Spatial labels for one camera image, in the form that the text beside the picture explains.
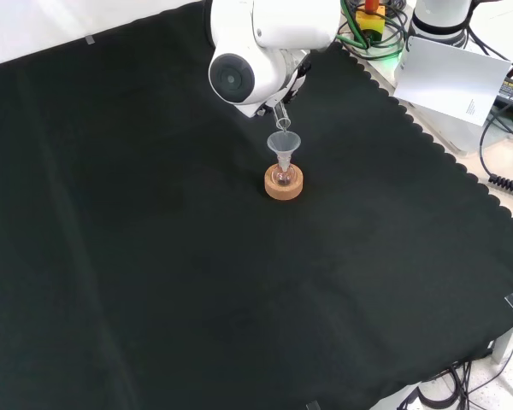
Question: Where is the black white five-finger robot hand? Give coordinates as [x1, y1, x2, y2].
[262, 49, 313, 115]

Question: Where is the clear graduated cylinder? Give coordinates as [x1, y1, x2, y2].
[272, 103, 292, 132]

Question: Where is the clear round-bottom flask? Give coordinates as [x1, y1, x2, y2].
[271, 164, 297, 187]

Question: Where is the clear plastic funnel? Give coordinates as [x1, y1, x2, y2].
[266, 131, 303, 173]

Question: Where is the yellow stop button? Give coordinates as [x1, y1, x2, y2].
[352, 0, 387, 44]

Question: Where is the pale board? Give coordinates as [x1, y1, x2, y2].
[392, 35, 513, 127]

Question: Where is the black cloth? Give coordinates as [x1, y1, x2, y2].
[0, 0, 513, 410]

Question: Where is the aluminium bench leg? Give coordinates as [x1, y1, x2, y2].
[490, 323, 513, 365]

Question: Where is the green cable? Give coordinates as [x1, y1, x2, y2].
[335, 0, 407, 61]

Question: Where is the cork ring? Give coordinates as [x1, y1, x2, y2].
[263, 164, 305, 202]

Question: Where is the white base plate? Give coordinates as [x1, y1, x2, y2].
[392, 54, 513, 155]

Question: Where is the black coiled cable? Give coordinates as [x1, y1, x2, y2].
[478, 104, 513, 194]

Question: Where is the black cable bundle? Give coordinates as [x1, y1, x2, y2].
[395, 360, 513, 410]

